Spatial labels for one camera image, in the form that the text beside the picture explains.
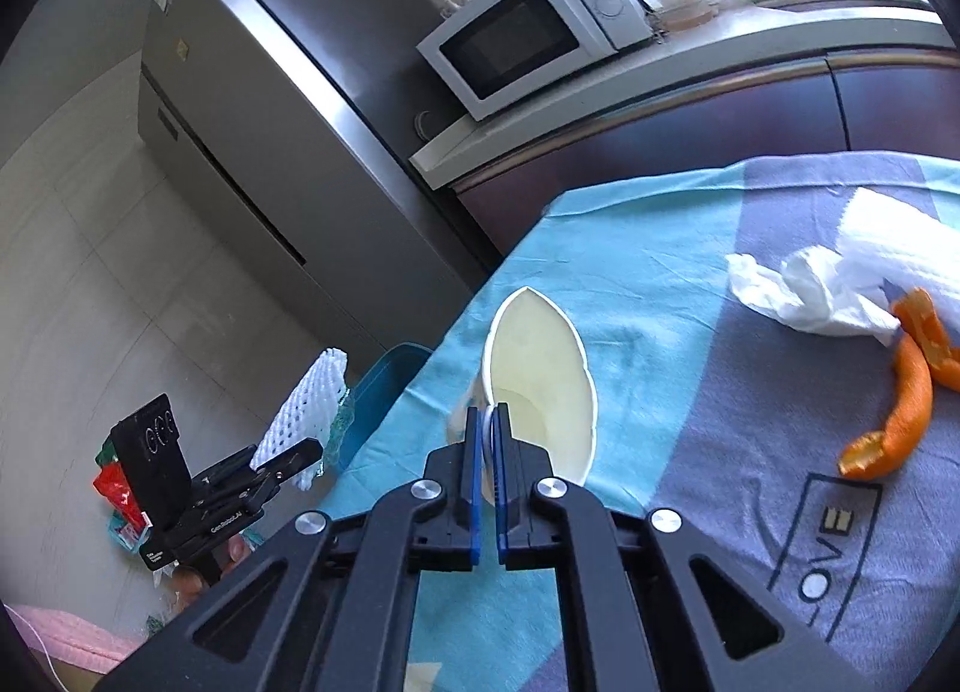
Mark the short orange peel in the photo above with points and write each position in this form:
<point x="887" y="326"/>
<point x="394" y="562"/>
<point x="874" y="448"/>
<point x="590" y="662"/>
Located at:
<point x="926" y="321"/>

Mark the white tissue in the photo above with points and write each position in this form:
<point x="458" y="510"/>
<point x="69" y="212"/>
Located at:
<point x="810" y="295"/>

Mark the blue plastic bin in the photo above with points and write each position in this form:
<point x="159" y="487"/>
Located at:
<point x="375" y="400"/>

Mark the white foam fruit net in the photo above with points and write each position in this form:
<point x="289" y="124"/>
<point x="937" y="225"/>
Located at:
<point x="307" y="400"/>

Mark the blue grey printed blanket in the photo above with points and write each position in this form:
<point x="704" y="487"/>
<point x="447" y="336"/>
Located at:
<point x="675" y="362"/>

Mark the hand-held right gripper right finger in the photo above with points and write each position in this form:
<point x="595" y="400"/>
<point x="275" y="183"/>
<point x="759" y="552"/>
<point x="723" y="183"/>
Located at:
<point x="501" y="512"/>

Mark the white microwave oven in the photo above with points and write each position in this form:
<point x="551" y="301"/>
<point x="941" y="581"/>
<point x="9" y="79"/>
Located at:
<point x="525" y="25"/>

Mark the brown kitchen cabinet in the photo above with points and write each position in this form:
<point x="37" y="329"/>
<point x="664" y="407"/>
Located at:
<point x="675" y="130"/>

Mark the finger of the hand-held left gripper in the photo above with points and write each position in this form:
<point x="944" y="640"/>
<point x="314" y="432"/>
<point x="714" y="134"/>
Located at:
<point x="296" y="459"/>
<point x="232" y="463"/>

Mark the red plastic packet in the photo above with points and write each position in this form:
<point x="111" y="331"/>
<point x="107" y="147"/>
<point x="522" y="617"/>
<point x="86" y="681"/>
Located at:
<point x="112" y="489"/>

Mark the long orange peel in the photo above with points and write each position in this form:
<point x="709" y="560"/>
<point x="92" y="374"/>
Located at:
<point x="911" y="400"/>

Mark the pink cloth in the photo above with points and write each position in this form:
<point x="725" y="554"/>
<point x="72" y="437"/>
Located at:
<point x="67" y="636"/>

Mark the white crumpled paper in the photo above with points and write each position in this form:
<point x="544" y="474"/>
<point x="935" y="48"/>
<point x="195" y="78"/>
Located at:
<point x="900" y="235"/>

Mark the person's left hand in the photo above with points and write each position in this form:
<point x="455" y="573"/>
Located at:
<point x="238" y="551"/>

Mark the clear green plastic film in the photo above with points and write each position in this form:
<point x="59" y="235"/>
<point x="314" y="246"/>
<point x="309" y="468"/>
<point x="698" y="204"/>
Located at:
<point x="337" y="430"/>

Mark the grey refrigerator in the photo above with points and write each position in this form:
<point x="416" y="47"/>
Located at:
<point x="247" y="107"/>

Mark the white paper cup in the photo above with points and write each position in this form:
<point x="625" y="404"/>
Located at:
<point x="540" y="377"/>

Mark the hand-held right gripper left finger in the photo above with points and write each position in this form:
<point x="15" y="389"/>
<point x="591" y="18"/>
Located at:
<point x="472" y="482"/>

